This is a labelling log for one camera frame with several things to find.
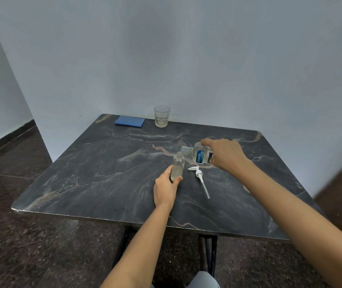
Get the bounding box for person's right hand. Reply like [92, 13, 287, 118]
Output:
[200, 138, 249, 175]

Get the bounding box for person's left hand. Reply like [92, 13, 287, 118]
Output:
[154, 165, 183, 209]

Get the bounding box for small clear glass bottle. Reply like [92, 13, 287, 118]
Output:
[170, 152, 186, 183]

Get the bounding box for clear mouthwash bottle blue label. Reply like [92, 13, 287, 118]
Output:
[180, 142, 214, 165]

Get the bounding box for person's left forearm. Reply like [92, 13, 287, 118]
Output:
[100, 201, 175, 288]

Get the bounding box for person's right forearm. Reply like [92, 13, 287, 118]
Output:
[227, 159, 342, 288]

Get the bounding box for white pump dispenser head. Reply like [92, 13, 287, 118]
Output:
[188, 166, 210, 199]

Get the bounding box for clear drinking glass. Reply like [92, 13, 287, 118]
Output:
[154, 105, 170, 128]

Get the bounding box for blue folded cloth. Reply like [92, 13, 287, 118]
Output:
[115, 115, 145, 128]

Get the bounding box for person's grey trousers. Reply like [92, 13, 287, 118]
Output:
[150, 270, 221, 288]

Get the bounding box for black metal table frame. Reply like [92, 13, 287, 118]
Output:
[112, 225, 218, 278]

